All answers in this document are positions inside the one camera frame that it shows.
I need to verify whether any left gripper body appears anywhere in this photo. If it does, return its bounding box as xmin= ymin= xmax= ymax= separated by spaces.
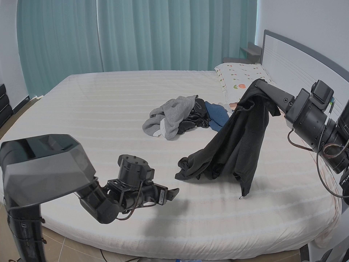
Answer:
xmin=136 ymin=183 xmax=169 ymax=206

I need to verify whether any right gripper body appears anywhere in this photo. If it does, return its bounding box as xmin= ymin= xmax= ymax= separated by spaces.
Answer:
xmin=285 ymin=89 xmax=336 ymax=153

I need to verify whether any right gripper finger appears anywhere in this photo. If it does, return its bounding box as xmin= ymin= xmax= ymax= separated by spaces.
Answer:
xmin=256 ymin=79 xmax=296 ymax=114

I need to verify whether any black T-shirt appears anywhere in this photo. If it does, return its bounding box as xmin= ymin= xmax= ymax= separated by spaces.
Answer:
xmin=174 ymin=78 xmax=281 ymax=200

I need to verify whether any bed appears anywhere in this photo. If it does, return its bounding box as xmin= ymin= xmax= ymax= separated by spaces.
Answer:
xmin=0 ymin=29 xmax=349 ymax=260

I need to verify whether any white printed pillow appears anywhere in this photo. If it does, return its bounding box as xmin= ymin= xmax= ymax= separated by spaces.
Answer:
xmin=214 ymin=62 xmax=277 ymax=111

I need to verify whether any grey bedside table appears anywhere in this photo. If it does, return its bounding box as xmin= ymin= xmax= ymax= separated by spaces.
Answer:
xmin=223 ymin=42 xmax=261 ymax=65

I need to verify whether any dark blue garment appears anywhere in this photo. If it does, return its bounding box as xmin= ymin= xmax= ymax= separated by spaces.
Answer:
xmin=204 ymin=101 xmax=233 ymax=132

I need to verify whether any black garment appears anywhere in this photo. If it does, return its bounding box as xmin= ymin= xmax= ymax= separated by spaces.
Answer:
xmin=177 ymin=98 xmax=212 ymax=135

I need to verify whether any grey garment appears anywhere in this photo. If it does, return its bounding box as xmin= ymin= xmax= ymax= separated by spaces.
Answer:
xmin=142 ymin=95 xmax=199 ymax=141

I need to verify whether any blue-green curtain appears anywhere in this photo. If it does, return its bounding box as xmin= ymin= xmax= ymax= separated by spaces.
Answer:
xmin=97 ymin=0 xmax=258 ymax=72
xmin=17 ymin=0 xmax=101 ymax=98

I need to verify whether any black chest of drawers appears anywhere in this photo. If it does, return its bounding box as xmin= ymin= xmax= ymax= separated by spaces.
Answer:
xmin=0 ymin=84 xmax=14 ymax=129

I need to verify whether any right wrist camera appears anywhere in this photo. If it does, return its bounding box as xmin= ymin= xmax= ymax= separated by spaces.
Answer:
xmin=311 ymin=80 xmax=334 ymax=112

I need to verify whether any black cable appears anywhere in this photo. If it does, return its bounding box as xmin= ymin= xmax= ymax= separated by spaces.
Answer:
xmin=316 ymin=144 xmax=349 ymax=200

